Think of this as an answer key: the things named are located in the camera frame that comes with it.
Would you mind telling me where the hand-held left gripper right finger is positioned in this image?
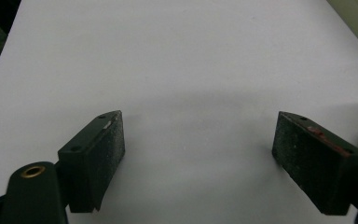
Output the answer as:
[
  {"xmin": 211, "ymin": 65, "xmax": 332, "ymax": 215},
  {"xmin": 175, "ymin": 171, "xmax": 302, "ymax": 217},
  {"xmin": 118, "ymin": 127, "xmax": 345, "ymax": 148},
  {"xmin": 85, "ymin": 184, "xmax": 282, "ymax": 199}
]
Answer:
[{"xmin": 271, "ymin": 110, "xmax": 358, "ymax": 217}]

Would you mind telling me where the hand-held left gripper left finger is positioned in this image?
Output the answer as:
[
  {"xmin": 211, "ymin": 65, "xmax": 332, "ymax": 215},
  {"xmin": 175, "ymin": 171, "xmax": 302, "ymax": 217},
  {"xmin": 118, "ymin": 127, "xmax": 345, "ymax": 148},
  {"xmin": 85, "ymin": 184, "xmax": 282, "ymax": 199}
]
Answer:
[{"xmin": 57, "ymin": 109, "xmax": 126, "ymax": 214}]

